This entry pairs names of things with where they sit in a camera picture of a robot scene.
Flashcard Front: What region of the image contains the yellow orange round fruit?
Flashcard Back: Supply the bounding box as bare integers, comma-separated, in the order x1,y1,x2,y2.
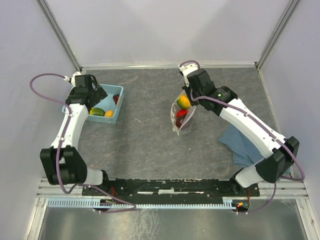
176,94,191,110

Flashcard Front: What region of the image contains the clear zip top bag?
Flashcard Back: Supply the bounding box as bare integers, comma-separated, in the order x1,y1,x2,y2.
170,90,196,137

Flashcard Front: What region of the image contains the red bell pepper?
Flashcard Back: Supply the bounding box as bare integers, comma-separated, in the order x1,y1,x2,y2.
176,109,188,118

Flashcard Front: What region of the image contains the dark purple fruit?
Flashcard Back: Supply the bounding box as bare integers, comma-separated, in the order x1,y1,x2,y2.
175,116,185,129

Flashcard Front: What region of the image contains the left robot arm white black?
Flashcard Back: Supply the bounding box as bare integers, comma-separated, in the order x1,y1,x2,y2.
40,72,111,195

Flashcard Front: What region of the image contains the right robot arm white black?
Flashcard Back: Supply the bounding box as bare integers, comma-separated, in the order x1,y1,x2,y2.
179,64,300,196

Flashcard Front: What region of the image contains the green yellow mango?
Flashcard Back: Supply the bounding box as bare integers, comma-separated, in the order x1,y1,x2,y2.
89,107,106,117

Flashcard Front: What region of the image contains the small dark red fruit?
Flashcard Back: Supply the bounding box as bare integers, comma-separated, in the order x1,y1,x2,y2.
112,94,120,105

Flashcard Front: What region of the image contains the small yellow fruit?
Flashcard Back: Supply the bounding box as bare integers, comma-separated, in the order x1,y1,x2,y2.
104,110,114,118

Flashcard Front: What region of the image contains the blue cloth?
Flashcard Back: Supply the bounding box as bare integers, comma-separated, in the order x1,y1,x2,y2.
218,124,292,176

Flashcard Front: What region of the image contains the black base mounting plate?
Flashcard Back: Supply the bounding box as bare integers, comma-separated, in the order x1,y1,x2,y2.
98,178,260,206

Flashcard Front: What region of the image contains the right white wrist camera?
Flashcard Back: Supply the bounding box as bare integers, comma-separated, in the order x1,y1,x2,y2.
179,63,199,76

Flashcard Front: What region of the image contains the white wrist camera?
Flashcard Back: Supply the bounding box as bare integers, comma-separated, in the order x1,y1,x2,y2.
179,63,199,76
64,71,82,86

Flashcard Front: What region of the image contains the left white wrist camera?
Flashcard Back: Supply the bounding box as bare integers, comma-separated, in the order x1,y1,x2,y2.
64,71,82,86

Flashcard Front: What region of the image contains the light blue cable duct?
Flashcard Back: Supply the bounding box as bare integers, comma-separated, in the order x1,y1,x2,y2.
47,197,236,210

